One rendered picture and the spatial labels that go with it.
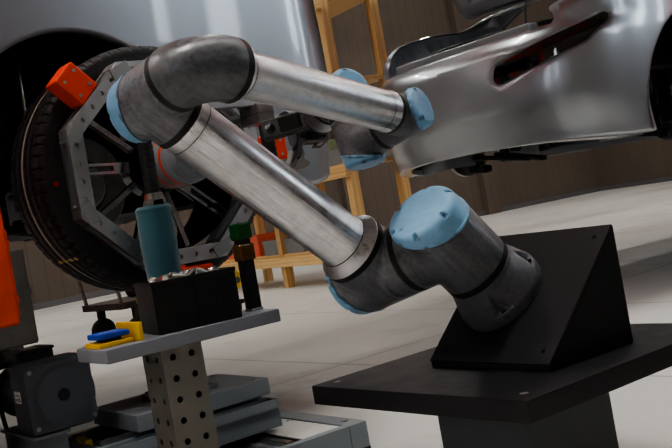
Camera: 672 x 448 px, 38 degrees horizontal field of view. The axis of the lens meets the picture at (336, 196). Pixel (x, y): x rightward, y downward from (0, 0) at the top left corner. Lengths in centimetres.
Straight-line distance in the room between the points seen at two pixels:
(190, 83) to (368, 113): 43
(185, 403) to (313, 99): 78
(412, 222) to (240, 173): 35
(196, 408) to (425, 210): 71
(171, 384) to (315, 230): 54
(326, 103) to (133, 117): 36
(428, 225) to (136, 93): 59
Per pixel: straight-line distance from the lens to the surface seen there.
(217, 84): 167
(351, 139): 212
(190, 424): 225
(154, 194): 233
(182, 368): 223
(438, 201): 189
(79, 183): 251
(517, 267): 197
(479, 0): 634
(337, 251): 193
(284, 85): 177
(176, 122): 174
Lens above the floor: 67
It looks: level
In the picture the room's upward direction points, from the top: 10 degrees counter-clockwise
